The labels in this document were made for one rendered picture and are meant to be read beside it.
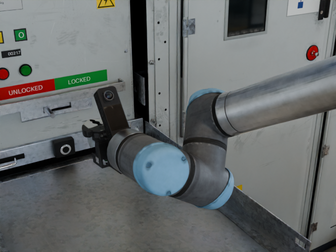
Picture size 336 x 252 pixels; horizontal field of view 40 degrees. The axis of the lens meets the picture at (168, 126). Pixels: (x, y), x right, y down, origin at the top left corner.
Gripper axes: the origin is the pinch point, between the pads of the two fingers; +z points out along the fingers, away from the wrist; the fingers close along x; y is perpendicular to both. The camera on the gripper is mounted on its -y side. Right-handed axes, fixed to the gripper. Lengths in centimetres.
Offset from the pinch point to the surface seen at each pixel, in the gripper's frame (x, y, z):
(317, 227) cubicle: 113, 84, 34
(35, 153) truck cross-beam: -8.3, 13.2, 27.2
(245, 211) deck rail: 27.5, 24.5, -22.6
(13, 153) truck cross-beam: -14.3, 11.6, 26.9
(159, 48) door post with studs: 31.7, -11.5, 19.8
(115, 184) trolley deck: 7.4, 21.4, 7.9
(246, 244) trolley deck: 22.0, 27.9, -29.6
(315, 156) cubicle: 107, 46, 30
